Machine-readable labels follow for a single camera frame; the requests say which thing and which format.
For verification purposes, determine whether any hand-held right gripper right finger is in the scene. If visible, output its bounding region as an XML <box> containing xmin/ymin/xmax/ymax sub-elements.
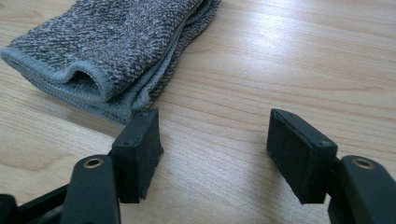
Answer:
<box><xmin>266</xmin><ymin>107</ymin><xmax>339</xmax><ymax>205</ymax></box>

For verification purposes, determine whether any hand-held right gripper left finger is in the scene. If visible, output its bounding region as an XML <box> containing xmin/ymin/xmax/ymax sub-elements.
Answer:
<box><xmin>107</xmin><ymin>106</ymin><xmax>165</xmax><ymax>204</ymax></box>

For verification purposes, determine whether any grey knitted sock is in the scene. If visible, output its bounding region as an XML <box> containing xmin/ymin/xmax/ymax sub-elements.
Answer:
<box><xmin>0</xmin><ymin>0</ymin><xmax>222</xmax><ymax>126</ymax></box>

